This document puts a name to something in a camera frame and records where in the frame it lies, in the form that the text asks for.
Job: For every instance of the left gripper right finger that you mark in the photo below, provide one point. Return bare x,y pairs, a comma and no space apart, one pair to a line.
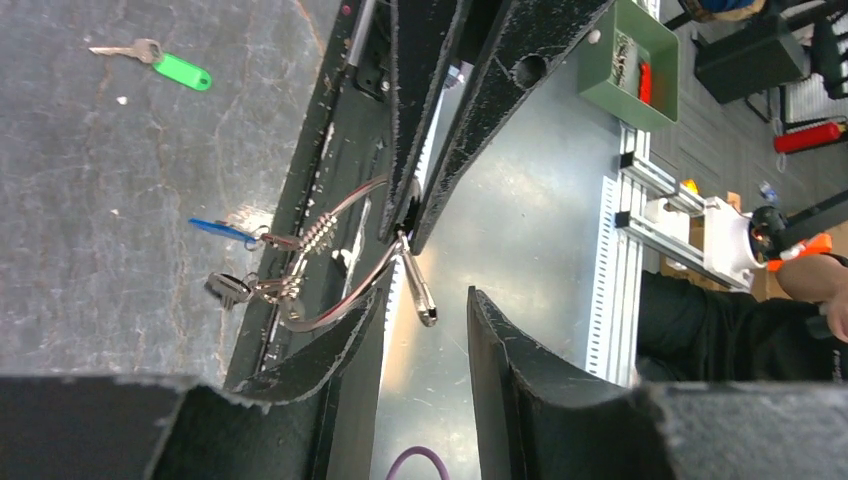
540,417

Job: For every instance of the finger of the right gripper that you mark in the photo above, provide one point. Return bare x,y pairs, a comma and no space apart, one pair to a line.
528,40
422,36

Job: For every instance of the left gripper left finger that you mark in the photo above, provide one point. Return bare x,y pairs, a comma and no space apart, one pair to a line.
310,417

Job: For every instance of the key with blue tag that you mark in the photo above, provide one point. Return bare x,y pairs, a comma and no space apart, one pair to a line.
226,230

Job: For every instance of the green plastic bin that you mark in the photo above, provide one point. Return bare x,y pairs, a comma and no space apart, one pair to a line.
629,67

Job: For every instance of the person in black shirt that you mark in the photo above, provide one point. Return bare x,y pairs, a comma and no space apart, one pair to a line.
687,333

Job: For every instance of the key with green tag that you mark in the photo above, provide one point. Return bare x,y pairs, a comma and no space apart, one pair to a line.
150,52

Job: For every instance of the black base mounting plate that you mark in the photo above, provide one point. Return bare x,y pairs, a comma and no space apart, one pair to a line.
344,141

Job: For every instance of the red fire extinguisher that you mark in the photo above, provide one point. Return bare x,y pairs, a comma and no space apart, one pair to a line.
811,134

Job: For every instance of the white slotted cable duct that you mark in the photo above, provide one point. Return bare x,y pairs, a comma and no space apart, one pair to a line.
613,321

